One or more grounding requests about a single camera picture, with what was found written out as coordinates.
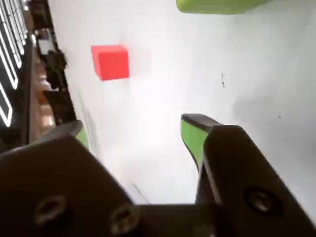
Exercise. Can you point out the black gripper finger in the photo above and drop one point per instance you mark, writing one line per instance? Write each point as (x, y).
(247, 172)
(49, 185)

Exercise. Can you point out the red lego block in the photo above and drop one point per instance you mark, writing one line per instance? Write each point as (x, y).
(111, 64)

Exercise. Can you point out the green lego block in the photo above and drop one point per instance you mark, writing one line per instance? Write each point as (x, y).
(217, 6)

